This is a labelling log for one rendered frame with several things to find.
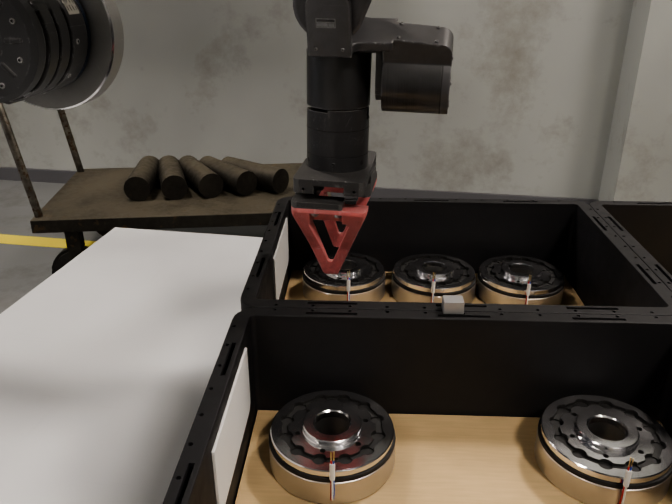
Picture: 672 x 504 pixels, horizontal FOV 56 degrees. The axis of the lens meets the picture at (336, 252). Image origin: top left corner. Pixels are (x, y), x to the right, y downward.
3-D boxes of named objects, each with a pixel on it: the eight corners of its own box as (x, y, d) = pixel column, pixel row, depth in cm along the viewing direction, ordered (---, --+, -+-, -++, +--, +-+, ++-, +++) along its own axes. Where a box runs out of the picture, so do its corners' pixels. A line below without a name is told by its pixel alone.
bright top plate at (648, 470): (553, 478, 47) (554, 472, 47) (530, 396, 57) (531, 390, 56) (695, 489, 46) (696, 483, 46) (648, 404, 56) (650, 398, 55)
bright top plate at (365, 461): (264, 478, 47) (264, 471, 47) (275, 395, 57) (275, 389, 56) (399, 477, 48) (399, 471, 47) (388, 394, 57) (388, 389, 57)
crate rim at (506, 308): (238, 329, 57) (236, 306, 56) (279, 213, 85) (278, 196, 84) (688, 339, 56) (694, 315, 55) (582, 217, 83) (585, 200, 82)
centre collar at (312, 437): (300, 449, 50) (300, 442, 49) (303, 409, 54) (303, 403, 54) (363, 448, 50) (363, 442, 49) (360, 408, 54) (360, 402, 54)
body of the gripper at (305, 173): (376, 168, 64) (379, 95, 61) (365, 203, 55) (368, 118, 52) (313, 165, 65) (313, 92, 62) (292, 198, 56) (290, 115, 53)
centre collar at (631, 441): (581, 452, 49) (582, 446, 49) (567, 412, 54) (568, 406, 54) (647, 457, 49) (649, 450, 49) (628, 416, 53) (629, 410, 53)
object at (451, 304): (443, 314, 55) (443, 302, 55) (441, 306, 56) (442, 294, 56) (463, 314, 55) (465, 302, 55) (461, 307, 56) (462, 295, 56)
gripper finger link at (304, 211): (371, 254, 65) (375, 166, 61) (363, 287, 58) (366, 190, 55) (306, 249, 66) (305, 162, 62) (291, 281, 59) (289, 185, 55)
